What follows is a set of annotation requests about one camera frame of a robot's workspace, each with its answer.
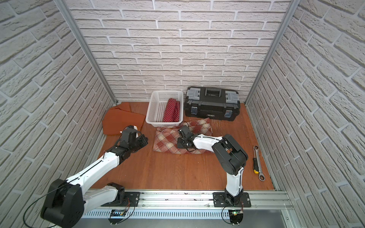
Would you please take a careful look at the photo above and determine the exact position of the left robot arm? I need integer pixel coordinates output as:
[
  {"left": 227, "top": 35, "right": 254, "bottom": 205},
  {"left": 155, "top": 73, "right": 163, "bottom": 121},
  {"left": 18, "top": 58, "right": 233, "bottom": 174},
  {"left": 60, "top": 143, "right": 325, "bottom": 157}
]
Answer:
[{"left": 40, "top": 125, "right": 148, "bottom": 228}]

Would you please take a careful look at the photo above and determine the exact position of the red plaid skirt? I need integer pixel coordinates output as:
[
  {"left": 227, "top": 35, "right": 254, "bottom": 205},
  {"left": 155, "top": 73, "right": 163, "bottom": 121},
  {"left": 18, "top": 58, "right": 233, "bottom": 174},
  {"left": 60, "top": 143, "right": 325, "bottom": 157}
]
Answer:
[{"left": 153, "top": 118, "right": 213, "bottom": 154}]

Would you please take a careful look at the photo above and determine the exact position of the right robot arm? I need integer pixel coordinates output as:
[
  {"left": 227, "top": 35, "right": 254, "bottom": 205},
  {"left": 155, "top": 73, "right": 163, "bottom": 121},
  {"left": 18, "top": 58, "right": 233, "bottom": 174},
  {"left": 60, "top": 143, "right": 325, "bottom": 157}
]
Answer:
[{"left": 177, "top": 125, "right": 249, "bottom": 206}]

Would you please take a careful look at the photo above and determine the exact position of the right controller board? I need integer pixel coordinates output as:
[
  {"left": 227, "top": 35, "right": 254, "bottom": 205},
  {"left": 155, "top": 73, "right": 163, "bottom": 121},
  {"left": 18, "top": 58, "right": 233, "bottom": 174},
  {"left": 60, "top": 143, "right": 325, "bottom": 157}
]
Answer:
[{"left": 228, "top": 210, "right": 244, "bottom": 225}]

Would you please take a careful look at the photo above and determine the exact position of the controller board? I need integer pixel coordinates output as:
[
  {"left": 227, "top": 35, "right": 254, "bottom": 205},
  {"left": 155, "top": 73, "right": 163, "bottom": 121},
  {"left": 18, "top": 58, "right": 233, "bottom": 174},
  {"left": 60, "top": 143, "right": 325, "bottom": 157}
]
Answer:
[
  {"left": 108, "top": 210, "right": 128, "bottom": 225},
  {"left": 228, "top": 210, "right": 244, "bottom": 225}
]

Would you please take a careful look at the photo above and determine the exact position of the orange skirt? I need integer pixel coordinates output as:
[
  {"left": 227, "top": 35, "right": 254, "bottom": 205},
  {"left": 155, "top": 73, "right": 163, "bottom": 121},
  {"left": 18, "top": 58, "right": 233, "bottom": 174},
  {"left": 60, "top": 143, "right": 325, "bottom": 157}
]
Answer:
[{"left": 102, "top": 102, "right": 145, "bottom": 135}]

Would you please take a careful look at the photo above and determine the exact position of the aluminium mounting rail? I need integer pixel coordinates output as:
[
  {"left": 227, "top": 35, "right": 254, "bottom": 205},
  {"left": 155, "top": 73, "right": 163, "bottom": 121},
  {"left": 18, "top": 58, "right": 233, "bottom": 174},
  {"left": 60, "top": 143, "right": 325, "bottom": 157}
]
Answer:
[{"left": 58, "top": 189, "right": 294, "bottom": 211}]

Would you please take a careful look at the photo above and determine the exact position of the black plastic toolbox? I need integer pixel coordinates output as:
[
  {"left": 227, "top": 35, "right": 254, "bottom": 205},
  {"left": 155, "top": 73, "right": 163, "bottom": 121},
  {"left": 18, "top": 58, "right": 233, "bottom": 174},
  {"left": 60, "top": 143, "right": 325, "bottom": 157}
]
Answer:
[{"left": 183, "top": 86, "right": 240, "bottom": 121}]

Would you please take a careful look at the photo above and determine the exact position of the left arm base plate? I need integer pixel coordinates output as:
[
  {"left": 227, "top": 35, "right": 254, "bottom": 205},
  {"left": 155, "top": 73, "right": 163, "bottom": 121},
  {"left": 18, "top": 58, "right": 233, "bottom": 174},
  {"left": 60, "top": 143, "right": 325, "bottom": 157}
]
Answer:
[{"left": 102, "top": 192, "right": 141, "bottom": 207}]

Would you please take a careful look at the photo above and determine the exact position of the left controller board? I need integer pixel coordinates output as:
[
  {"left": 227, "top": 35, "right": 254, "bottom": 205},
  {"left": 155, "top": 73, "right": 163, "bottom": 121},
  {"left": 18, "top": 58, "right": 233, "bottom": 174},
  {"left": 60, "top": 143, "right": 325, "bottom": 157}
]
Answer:
[{"left": 108, "top": 210, "right": 128, "bottom": 225}]

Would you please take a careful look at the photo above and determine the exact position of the red polka dot skirt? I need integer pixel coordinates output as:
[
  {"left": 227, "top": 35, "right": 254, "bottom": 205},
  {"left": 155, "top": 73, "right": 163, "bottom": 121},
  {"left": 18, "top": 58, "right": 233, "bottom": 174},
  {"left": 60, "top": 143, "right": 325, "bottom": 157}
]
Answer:
[{"left": 163, "top": 98, "right": 180, "bottom": 123}]

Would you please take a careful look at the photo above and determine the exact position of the white plastic basket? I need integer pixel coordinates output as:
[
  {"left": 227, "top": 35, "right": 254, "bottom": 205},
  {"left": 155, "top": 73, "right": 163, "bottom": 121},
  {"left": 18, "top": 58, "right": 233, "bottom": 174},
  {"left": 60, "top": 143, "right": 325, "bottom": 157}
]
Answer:
[{"left": 145, "top": 90, "right": 184, "bottom": 127}]

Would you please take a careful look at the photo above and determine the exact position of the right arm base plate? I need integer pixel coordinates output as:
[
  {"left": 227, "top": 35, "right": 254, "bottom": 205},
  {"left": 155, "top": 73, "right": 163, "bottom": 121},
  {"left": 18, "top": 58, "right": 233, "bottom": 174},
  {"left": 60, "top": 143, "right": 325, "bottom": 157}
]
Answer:
[{"left": 213, "top": 192, "right": 252, "bottom": 208}]

